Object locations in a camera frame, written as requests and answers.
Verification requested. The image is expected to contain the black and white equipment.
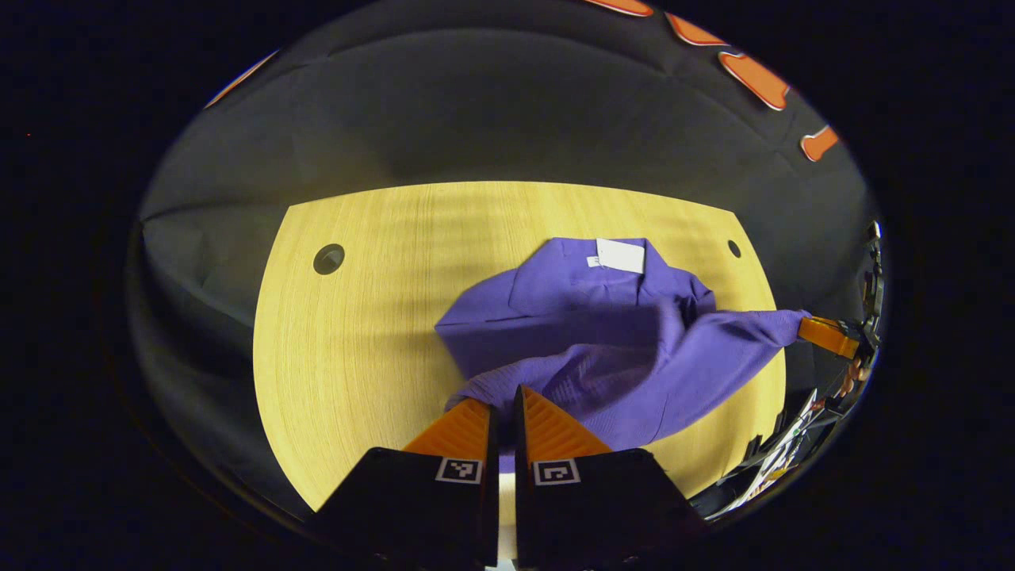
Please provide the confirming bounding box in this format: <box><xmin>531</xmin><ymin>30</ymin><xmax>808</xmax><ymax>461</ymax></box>
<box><xmin>690</xmin><ymin>387</ymin><xmax>845</xmax><ymax>520</ymax></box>

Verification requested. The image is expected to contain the black backdrop cloth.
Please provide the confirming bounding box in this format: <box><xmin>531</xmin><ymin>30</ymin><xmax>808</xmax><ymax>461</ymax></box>
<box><xmin>127</xmin><ymin>0</ymin><xmax>885</xmax><ymax>524</ymax></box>

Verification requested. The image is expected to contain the purple shirt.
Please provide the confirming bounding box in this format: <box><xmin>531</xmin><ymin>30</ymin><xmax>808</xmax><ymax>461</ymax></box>
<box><xmin>435</xmin><ymin>236</ymin><xmax>814</xmax><ymax>477</ymax></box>

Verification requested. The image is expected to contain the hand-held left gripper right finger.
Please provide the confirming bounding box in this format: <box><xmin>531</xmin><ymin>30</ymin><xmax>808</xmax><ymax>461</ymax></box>
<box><xmin>514</xmin><ymin>386</ymin><xmax>711</xmax><ymax>570</ymax></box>

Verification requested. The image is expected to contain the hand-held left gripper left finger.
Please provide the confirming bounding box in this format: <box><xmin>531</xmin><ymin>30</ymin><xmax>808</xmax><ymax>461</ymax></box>
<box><xmin>305</xmin><ymin>398</ymin><xmax>500</xmax><ymax>570</ymax></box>

